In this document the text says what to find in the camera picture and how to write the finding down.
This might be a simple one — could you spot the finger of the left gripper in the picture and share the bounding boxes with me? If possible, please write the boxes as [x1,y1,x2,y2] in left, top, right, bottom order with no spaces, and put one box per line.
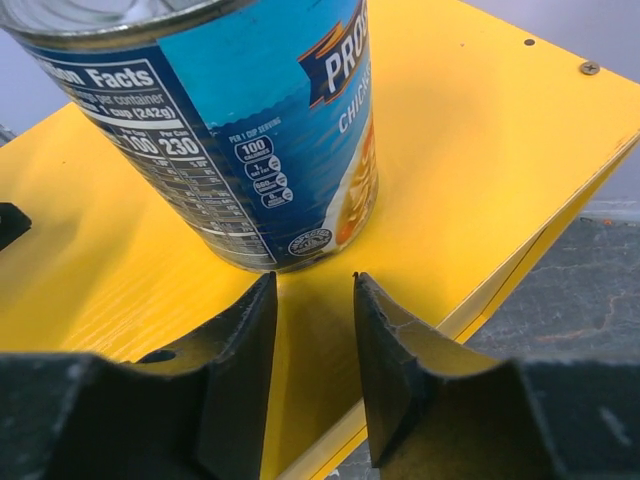
[0,202,32,250]

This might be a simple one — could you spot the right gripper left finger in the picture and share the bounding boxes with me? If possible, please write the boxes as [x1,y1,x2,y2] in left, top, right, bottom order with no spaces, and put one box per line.
[1,273,278,479]

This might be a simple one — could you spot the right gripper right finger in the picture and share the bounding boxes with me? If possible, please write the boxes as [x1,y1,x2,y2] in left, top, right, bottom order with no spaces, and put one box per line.
[353,273,639,479]

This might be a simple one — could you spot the blue chicken soup can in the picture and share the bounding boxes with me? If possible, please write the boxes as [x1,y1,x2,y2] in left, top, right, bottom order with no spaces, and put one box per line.
[1,0,378,272]

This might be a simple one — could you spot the yellow box counter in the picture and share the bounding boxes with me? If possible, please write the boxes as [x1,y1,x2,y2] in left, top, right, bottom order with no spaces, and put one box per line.
[1,1,639,479]

